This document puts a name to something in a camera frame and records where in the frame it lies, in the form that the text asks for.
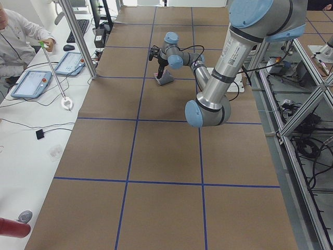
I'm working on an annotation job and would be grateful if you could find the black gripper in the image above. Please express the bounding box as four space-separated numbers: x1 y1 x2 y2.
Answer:
157 56 169 79

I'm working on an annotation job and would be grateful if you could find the pink towel with grey edge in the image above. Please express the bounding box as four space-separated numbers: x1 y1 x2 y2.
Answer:
154 69 174 86

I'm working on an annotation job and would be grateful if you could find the reacher grabber stick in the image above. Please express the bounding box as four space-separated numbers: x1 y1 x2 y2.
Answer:
39 41 73 111

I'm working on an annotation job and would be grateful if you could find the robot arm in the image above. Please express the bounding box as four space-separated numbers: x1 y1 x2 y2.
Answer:
149 1 308 128

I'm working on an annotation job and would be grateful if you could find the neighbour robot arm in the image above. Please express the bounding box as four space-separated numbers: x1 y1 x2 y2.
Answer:
308 36 332 64

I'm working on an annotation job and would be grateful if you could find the person's hand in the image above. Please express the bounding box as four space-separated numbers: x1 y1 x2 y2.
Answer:
43 38 56 52

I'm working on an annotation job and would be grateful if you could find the black power adapter box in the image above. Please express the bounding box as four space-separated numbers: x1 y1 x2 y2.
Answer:
94 28 106 48

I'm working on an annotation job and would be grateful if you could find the far teach pendant tablet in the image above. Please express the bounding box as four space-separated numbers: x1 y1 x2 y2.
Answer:
54 52 85 77

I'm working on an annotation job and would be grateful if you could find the teach pendant tablet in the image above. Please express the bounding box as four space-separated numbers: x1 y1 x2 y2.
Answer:
10 70 52 98
54 52 85 77

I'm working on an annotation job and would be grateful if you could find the black keyboard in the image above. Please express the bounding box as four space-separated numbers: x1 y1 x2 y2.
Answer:
66 19 90 44

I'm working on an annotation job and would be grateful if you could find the black computer mouse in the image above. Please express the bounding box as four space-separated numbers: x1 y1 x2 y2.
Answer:
63 44 75 52

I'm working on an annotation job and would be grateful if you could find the near teach pendant tablet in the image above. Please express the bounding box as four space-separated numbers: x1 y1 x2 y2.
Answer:
10 70 52 98

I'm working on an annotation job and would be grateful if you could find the small black square puck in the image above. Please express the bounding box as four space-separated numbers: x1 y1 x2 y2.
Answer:
35 129 45 140

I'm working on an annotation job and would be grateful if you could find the person in white shirt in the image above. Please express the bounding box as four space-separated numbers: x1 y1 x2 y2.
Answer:
1 6 56 78

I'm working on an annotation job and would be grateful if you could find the round grey disc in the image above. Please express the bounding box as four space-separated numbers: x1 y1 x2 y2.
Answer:
17 210 33 224

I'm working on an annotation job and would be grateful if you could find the red cylinder bottle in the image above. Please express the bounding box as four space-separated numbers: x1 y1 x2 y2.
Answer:
1 218 31 239

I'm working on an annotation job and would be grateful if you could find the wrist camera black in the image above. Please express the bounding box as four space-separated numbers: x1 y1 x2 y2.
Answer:
148 45 160 61

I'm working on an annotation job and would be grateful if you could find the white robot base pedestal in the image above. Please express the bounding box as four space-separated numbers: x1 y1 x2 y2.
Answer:
203 67 244 96

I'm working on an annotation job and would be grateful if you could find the aluminium vertical post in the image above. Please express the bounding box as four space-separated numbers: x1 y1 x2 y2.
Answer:
59 0 97 80

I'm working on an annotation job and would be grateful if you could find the aluminium frame rack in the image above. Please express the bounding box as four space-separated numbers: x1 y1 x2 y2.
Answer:
253 40 332 249

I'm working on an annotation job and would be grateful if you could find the black cable bundle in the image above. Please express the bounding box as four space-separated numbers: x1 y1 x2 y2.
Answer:
288 130 333 188

